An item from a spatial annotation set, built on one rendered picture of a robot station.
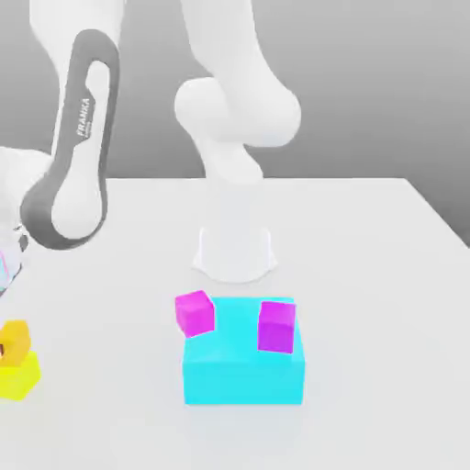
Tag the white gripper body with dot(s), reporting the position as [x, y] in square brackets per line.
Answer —
[8, 270]

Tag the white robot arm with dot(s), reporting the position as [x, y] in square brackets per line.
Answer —
[235, 110]

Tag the small orange cube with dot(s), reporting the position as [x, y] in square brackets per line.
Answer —
[15, 339]

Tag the small yellow cube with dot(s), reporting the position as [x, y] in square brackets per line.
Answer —
[18, 380]

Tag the small magenta cube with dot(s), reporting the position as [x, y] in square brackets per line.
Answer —
[195, 315]

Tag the small purple cube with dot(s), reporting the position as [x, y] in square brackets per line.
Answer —
[276, 330]

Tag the large cyan box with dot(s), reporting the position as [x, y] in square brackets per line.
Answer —
[242, 378]

